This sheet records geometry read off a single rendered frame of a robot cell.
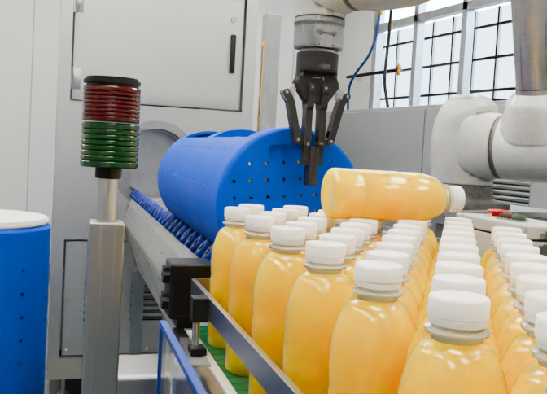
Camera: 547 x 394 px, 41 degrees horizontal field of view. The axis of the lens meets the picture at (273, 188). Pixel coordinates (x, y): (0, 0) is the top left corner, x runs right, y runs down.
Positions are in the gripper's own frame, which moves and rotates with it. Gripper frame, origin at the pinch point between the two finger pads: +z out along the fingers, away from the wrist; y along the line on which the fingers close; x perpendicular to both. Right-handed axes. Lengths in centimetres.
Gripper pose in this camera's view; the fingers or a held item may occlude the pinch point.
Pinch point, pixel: (311, 166)
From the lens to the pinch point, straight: 132.3
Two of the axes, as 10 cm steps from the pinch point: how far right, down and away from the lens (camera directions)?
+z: -0.6, 10.0, 0.5
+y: 9.6, 0.4, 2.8
